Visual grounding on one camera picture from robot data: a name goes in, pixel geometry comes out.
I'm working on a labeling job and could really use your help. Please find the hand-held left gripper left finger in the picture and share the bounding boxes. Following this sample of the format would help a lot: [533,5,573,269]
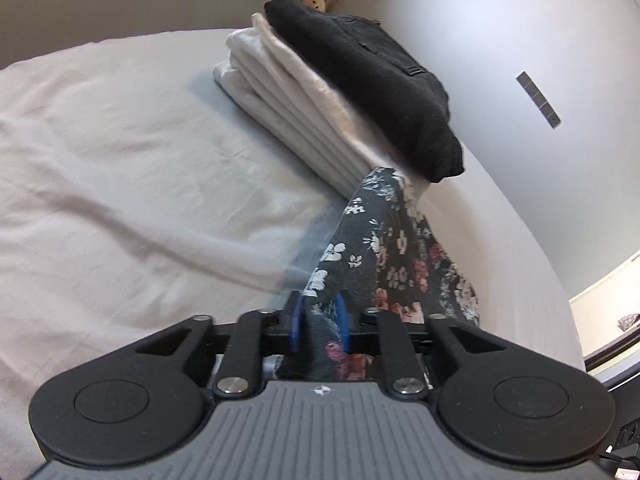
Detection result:
[135,291,305,399]

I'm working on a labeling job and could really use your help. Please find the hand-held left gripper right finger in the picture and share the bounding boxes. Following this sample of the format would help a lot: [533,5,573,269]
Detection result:
[334,292,507,401]

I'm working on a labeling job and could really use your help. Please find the dark floral pants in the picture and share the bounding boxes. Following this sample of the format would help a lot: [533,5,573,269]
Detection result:
[272,166,481,384]

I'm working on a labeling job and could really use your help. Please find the stack of folded white clothes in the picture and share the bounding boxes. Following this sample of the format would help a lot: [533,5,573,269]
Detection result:
[212,12,432,199]

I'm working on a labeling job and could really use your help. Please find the white door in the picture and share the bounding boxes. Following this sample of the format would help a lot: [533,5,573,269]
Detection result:
[570,254,640,362]

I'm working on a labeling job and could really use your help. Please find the bed with white sheet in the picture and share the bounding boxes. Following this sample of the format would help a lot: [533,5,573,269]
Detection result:
[0,27,587,480]

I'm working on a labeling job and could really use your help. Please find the folded black garment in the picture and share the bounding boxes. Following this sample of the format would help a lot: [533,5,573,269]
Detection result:
[263,0,466,184]

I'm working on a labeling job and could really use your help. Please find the grey wall switch panel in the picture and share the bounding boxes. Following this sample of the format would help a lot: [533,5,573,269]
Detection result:
[515,70,562,129]

